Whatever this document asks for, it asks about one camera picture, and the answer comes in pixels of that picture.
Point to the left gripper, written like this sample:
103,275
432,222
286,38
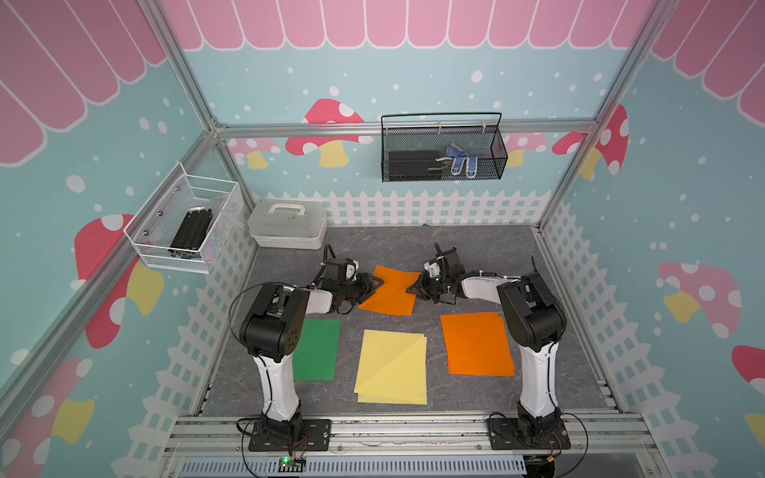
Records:
367,287

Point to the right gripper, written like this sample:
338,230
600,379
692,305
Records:
419,287

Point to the orange paper sheet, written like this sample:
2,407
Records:
391,298
477,345

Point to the green paper sheet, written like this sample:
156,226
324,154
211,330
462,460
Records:
315,357

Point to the yellow paper sheet bottom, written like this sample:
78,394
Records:
392,369

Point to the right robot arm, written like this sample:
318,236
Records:
536,323

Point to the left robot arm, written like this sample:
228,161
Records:
271,331

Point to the white plastic storage box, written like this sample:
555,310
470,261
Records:
288,224

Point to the black box in mesh basket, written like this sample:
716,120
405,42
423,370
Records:
413,166

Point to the blue white item in basket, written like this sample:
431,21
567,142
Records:
459,162

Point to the black item in white basket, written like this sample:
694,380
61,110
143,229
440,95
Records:
191,233

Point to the small green circuit board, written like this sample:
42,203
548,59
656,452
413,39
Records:
291,464

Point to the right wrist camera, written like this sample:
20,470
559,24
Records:
433,269

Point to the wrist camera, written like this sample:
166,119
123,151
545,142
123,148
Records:
350,268
433,269

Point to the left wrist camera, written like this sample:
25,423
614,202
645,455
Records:
350,268

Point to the black wire mesh basket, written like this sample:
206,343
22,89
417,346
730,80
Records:
478,133

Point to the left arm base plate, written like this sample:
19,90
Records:
301,435

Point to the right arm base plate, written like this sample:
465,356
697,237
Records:
506,433

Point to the white wire basket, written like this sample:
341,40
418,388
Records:
151,231

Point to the aluminium front rail frame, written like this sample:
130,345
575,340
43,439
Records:
605,443

